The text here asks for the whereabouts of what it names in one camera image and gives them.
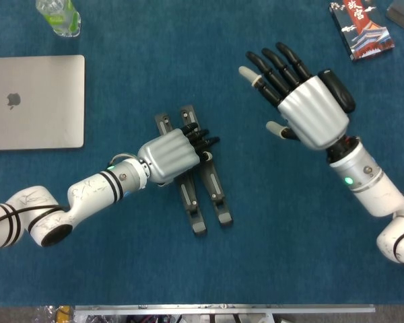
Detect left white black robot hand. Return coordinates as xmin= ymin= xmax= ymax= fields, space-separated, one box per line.
xmin=137 ymin=122 xmax=222 ymax=186

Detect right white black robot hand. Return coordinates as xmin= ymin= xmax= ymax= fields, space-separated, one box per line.
xmin=238 ymin=42 xmax=350 ymax=151

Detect black folding laptop stand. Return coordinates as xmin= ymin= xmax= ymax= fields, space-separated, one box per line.
xmin=154 ymin=105 xmax=234 ymax=238

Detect silver apple laptop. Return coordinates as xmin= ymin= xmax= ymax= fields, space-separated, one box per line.
xmin=0 ymin=55 xmax=86 ymax=151

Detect black stapler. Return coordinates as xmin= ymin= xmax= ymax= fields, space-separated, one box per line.
xmin=318 ymin=69 xmax=357 ymax=114

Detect dark palace print book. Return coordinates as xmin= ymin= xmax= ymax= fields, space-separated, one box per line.
xmin=329 ymin=0 xmax=396 ymax=62

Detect teal felt table mat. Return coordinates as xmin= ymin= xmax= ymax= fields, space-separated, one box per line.
xmin=0 ymin=0 xmax=404 ymax=307

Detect clear bottle green label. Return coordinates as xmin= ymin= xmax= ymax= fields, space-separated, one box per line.
xmin=35 ymin=0 xmax=82 ymax=38

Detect clear plastic bag yellow contents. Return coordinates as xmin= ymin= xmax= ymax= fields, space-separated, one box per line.
xmin=33 ymin=305 xmax=75 ymax=323

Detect aluminium table edge rail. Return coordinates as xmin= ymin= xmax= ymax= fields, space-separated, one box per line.
xmin=74 ymin=303 xmax=376 ymax=316

